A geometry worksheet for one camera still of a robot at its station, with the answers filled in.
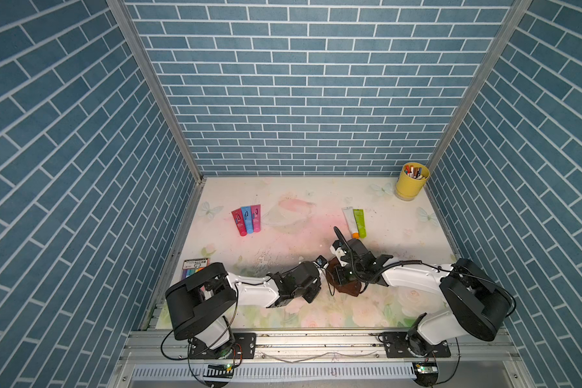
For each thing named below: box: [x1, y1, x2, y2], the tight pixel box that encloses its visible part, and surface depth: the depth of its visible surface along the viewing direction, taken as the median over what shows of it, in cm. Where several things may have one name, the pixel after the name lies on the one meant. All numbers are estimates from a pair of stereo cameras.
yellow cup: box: [395, 161, 431, 202], surface depth 110 cm
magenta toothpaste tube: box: [250, 204, 262, 233], surface depth 107 cm
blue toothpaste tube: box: [240, 206, 254, 234], surface depth 106 cm
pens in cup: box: [404, 164, 424, 180], surface depth 110 cm
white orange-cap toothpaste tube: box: [341, 206, 360, 240], surface depth 104 cm
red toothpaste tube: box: [231, 207, 248, 237], surface depth 104 cm
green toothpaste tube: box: [352, 208, 367, 239], surface depth 106 cm
